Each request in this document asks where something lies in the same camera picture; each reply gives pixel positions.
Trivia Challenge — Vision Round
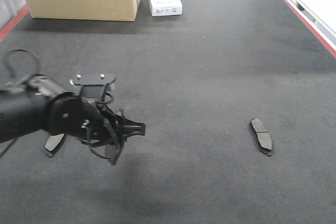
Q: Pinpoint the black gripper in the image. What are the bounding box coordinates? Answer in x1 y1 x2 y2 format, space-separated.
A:
80 98 146 166

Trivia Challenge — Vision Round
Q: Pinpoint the brake pad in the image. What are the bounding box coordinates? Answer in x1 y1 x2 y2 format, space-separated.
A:
45 134 67 157
104 139 124 162
250 118 272 156

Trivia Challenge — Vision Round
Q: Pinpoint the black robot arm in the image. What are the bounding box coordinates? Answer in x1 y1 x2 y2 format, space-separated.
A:
1 74 145 165

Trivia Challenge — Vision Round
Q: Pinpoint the black conveyor belt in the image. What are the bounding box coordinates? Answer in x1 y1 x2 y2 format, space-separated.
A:
1 0 335 223

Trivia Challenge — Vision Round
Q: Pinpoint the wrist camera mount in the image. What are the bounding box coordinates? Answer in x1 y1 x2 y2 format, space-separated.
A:
70 73 116 104

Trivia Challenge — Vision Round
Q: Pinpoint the red white conveyor side rail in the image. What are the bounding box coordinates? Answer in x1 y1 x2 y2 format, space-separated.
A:
257 0 336 58

